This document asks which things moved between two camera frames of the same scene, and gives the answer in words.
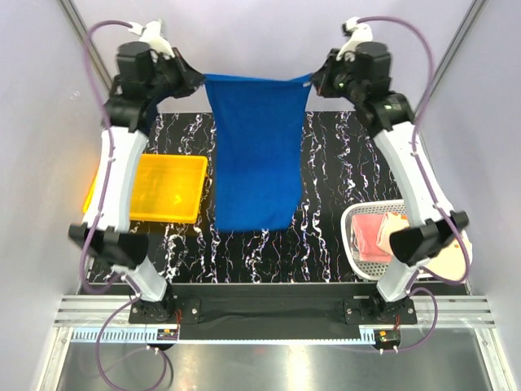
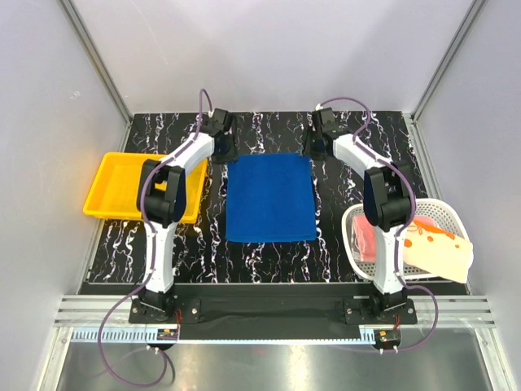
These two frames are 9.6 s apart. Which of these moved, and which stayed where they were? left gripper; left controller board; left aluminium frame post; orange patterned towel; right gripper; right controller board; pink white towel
Moved: left gripper; right gripper
Stayed: left controller board; right controller board; orange patterned towel; left aluminium frame post; pink white towel
